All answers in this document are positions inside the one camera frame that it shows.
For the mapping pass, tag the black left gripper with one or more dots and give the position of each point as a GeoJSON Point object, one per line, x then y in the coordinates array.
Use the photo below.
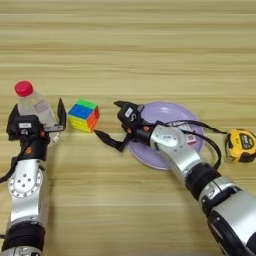
{"type": "Point", "coordinates": [12, 131]}

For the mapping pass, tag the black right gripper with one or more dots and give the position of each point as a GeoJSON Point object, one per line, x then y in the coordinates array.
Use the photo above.
{"type": "Point", "coordinates": [141, 133]}

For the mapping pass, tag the clear bottle with red cap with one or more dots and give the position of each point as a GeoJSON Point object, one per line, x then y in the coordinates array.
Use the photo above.
{"type": "Point", "coordinates": [35, 103]}

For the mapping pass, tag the multicolour puzzle cube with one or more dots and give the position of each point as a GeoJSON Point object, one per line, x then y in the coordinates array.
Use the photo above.
{"type": "Point", "coordinates": [83, 115]}

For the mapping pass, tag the purple round plate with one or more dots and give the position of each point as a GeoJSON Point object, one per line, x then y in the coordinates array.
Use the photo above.
{"type": "Point", "coordinates": [160, 111]}

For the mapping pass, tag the yellow black tape measure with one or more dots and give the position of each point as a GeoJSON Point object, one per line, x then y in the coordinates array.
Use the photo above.
{"type": "Point", "coordinates": [241, 145]}

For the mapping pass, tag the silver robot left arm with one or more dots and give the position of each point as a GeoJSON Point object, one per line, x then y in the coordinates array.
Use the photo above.
{"type": "Point", "coordinates": [25, 200]}

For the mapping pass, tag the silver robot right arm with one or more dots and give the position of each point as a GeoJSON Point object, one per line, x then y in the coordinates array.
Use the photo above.
{"type": "Point", "coordinates": [233, 213]}

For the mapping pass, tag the black labelled box left gripper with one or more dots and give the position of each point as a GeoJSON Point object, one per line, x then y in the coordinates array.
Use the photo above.
{"type": "Point", "coordinates": [29, 125]}

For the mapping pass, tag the black labelled box gripper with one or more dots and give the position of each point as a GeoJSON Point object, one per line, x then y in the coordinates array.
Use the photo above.
{"type": "Point", "coordinates": [129, 114]}
{"type": "Point", "coordinates": [29, 125]}

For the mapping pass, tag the black labelled box right gripper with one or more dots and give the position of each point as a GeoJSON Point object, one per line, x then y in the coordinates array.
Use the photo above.
{"type": "Point", "coordinates": [129, 114]}

